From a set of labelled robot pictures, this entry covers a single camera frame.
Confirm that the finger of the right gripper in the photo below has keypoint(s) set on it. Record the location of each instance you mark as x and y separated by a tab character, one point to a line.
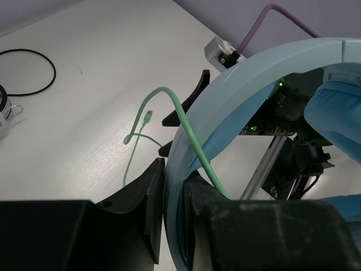
165	150
172	119

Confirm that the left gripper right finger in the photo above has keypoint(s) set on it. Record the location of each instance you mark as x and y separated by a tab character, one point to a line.
223	234

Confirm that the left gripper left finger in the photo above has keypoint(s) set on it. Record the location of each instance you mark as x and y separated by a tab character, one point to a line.
121	232

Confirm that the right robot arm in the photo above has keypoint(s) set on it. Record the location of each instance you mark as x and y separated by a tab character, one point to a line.
296	151

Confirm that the light blue headphones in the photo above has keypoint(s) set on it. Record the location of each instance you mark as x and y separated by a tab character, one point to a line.
226	105

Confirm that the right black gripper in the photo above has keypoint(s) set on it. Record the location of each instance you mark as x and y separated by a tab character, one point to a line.
281	113

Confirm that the black white headphones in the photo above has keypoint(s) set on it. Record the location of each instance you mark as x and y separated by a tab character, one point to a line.
8	111

